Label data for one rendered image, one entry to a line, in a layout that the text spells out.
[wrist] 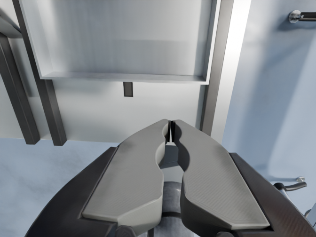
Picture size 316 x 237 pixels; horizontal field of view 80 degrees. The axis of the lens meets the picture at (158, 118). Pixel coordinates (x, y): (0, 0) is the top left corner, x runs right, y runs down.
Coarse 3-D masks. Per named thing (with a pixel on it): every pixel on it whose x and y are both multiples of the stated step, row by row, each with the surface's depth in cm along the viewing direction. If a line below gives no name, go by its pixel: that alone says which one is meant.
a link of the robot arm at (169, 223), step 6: (162, 222) 46; (168, 222) 46; (174, 222) 46; (180, 222) 46; (156, 228) 44; (162, 228) 45; (168, 228) 45; (174, 228) 45; (180, 228) 45; (186, 228) 46; (150, 234) 42; (156, 234) 42; (162, 234) 43; (168, 234) 43; (174, 234) 43; (180, 234) 44; (186, 234) 44; (192, 234) 46
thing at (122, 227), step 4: (120, 228) 6; (124, 228) 6; (128, 228) 6; (132, 228) 6; (116, 232) 6; (120, 232) 6; (124, 232) 6; (128, 232) 6; (132, 232) 6; (220, 232) 6; (224, 232) 6; (228, 232) 6; (116, 236) 6; (120, 236) 6; (124, 236) 6; (128, 236) 6; (132, 236) 6; (136, 236) 6; (216, 236) 6; (220, 236) 6; (224, 236) 6; (228, 236) 6; (232, 236) 6
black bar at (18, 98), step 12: (0, 36) 29; (0, 48) 29; (0, 60) 30; (12, 60) 31; (0, 72) 31; (12, 72) 31; (12, 84) 32; (12, 96) 33; (24, 96) 34; (24, 108) 34; (24, 120) 35; (24, 132) 36; (36, 132) 38
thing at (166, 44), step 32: (32, 0) 27; (64, 0) 27; (96, 0) 27; (128, 0) 27; (160, 0) 27; (192, 0) 27; (32, 32) 27; (64, 32) 29; (96, 32) 29; (128, 32) 29; (160, 32) 29; (192, 32) 28; (64, 64) 32; (96, 64) 31; (128, 64) 31; (160, 64) 31; (192, 64) 31
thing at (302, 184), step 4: (296, 180) 154; (300, 180) 152; (304, 180) 152; (276, 184) 144; (280, 184) 143; (296, 184) 146; (300, 184) 146; (304, 184) 146; (276, 188) 142; (280, 188) 141; (284, 188) 141; (288, 188) 143; (292, 188) 143; (296, 188) 144; (300, 188) 146
